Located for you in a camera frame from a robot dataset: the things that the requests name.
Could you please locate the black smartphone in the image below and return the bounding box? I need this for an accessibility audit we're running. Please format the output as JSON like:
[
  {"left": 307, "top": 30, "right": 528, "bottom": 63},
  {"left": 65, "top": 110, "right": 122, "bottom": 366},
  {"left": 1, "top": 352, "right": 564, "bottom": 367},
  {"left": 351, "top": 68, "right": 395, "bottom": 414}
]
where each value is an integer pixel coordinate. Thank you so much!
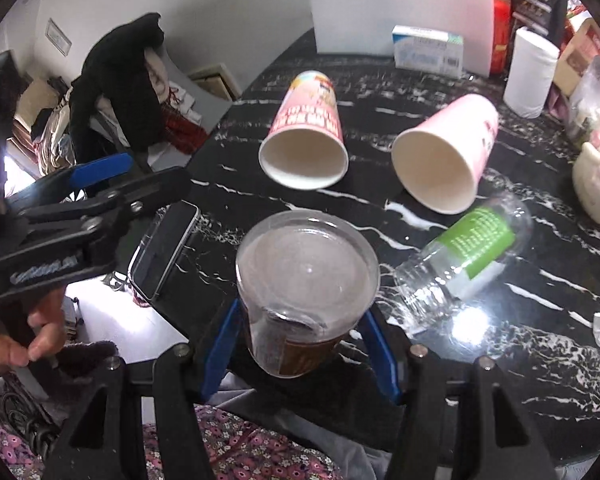
[{"left": 128, "top": 200, "right": 200, "bottom": 304}]

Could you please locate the pale pink paper cup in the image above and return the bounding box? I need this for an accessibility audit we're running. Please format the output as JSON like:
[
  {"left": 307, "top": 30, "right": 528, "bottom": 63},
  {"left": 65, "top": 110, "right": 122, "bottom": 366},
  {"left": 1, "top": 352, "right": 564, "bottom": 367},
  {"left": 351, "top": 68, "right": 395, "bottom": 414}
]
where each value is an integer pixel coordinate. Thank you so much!
[{"left": 391, "top": 93, "right": 498, "bottom": 214}]

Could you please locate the white blue medicine box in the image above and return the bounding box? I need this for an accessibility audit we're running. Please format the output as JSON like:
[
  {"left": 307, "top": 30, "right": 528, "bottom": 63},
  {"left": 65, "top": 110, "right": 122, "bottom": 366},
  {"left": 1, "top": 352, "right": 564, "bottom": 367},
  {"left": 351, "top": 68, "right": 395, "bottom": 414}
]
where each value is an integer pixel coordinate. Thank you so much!
[{"left": 392, "top": 25, "right": 464, "bottom": 78}]

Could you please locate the beige window carton box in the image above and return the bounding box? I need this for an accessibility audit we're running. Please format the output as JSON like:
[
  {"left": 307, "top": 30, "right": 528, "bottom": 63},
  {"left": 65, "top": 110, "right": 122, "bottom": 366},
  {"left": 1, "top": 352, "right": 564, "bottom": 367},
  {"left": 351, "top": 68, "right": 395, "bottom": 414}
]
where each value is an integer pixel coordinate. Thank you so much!
[{"left": 553, "top": 18, "right": 600, "bottom": 96}]

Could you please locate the clear jar brown label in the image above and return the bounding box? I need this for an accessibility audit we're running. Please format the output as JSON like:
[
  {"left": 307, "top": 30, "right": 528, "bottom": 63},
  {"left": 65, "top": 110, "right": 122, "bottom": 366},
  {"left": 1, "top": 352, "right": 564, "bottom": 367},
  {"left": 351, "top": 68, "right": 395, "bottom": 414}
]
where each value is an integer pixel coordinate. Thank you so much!
[{"left": 235, "top": 209, "right": 380, "bottom": 378}]

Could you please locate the pink printed paper cup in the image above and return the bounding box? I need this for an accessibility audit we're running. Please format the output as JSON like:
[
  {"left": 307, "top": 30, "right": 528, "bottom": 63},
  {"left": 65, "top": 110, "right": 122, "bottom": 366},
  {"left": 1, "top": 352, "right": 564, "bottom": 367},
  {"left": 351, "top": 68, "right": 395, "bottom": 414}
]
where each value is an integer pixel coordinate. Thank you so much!
[{"left": 259, "top": 70, "right": 349, "bottom": 191}]

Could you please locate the white foam board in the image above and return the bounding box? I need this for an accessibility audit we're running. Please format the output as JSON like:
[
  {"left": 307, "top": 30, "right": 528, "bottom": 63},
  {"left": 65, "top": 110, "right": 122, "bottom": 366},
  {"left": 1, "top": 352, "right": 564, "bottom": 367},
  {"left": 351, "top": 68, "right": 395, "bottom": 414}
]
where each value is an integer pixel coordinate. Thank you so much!
[{"left": 310, "top": 0, "right": 494, "bottom": 76}]

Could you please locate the white paper roll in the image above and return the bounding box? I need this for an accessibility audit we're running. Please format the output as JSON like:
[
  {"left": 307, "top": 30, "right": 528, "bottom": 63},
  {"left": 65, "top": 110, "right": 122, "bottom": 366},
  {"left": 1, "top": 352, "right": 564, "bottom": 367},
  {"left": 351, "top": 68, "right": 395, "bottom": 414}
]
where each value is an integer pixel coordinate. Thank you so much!
[{"left": 503, "top": 27, "right": 559, "bottom": 118}]

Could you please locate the person's left hand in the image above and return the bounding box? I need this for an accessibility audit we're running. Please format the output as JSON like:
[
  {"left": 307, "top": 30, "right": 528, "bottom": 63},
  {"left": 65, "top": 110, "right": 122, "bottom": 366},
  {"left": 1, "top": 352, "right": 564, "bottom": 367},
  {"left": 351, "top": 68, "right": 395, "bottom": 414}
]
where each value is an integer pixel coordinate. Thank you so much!
[{"left": 0, "top": 287, "right": 67, "bottom": 372}]

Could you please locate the black jacket on chair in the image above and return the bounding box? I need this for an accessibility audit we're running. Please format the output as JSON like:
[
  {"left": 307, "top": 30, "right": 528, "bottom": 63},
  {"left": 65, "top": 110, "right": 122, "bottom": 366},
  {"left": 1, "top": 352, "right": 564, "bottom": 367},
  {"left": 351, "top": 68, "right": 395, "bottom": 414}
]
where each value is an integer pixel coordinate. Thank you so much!
[{"left": 69, "top": 12, "right": 164, "bottom": 164}]

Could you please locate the red canister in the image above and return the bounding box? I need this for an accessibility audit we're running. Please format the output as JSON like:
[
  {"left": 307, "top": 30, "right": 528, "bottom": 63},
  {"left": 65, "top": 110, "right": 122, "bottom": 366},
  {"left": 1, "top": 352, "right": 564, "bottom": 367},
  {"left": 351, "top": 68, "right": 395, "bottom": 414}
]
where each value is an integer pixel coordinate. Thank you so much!
[{"left": 490, "top": 0, "right": 510, "bottom": 75}]

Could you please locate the clear jar green label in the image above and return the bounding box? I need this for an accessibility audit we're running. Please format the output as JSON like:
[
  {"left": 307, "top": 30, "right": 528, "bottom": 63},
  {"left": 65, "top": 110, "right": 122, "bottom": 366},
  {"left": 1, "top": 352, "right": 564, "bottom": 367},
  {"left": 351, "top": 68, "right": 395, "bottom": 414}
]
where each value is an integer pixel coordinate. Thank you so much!
[{"left": 394, "top": 193, "right": 533, "bottom": 334}]

